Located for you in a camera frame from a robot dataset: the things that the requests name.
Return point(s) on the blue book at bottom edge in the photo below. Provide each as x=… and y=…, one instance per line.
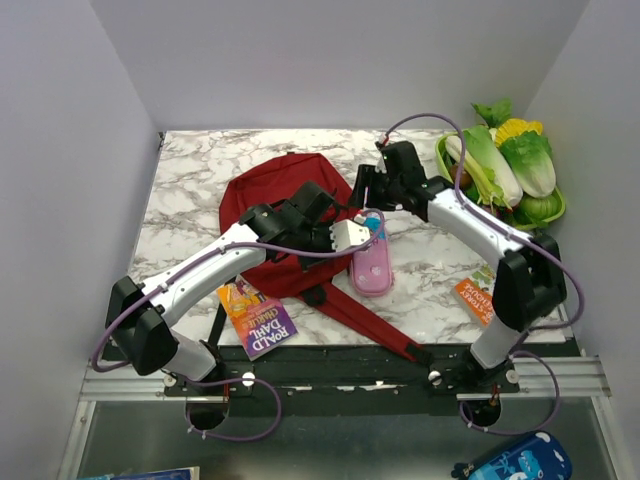
x=186, y=473

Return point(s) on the white green bok choy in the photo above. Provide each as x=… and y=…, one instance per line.
x=494, y=178

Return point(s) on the orange green Treehouse book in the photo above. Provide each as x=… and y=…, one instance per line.
x=474, y=295

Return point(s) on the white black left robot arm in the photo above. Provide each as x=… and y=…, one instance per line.
x=140, y=317

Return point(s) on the dark blue pencil case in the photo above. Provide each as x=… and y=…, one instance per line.
x=537, y=455

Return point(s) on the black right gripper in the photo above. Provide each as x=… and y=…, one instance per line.
x=364, y=178

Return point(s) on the pink blue pencil case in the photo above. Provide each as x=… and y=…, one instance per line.
x=370, y=270

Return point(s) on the orange purple Roald Dahl book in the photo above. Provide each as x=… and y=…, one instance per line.
x=261, y=322

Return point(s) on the green napa cabbage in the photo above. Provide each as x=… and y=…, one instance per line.
x=529, y=156

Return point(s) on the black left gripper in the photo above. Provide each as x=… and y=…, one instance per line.
x=324, y=228

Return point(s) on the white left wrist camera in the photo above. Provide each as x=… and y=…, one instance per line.
x=347, y=234

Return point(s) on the brown mushroom toy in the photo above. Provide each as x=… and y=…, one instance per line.
x=465, y=179

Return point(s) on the green vegetable basket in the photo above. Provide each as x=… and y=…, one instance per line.
x=444, y=162

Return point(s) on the green round pumpkin toy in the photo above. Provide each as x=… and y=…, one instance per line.
x=536, y=211

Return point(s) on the yellow corn toy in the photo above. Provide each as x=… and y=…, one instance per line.
x=514, y=127

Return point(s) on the red student backpack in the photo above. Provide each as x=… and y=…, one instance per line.
x=290, y=276

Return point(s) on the aluminium rail frame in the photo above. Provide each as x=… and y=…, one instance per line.
x=572, y=377

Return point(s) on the green leafy vegetable toy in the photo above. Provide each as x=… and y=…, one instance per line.
x=496, y=114

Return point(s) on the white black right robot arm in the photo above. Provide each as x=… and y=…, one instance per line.
x=529, y=283

